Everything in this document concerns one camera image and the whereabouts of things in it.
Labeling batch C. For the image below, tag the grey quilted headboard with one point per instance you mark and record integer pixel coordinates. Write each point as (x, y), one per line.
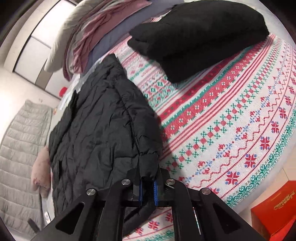
(21, 207)

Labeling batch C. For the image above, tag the clear plastic bag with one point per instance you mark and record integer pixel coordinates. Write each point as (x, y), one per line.
(76, 84)

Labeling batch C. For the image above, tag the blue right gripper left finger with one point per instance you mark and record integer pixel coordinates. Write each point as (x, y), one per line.
(140, 191)

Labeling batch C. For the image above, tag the white round device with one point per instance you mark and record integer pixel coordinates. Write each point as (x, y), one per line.
(47, 217)

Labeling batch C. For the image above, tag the blue grey folded blanket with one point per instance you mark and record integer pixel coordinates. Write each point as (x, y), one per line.
(112, 37)

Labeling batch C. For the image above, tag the black puffer jacket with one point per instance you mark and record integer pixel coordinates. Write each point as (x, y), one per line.
(107, 129)

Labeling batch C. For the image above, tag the red gift box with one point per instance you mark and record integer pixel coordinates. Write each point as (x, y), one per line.
(274, 217)

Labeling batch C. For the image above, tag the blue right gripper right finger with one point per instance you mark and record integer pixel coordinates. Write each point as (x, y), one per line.
(156, 200)

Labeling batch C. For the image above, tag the folded black garment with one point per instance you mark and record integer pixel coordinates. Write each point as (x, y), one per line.
(194, 36)

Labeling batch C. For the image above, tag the pink folded blanket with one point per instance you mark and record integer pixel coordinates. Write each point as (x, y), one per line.
(92, 28)

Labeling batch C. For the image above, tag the white grey sliding wardrobe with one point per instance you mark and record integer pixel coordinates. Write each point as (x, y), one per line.
(32, 45)

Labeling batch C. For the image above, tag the beige folded duvet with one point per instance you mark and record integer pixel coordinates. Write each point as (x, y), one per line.
(55, 59)

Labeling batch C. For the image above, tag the pink floral pillow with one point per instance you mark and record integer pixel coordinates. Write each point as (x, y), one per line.
(41, 173)

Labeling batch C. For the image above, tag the small red container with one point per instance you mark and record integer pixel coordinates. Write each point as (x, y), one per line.
(62, 91)

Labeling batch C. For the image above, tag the patterned red green bedspread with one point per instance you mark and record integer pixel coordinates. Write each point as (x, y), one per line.
(226, 127)

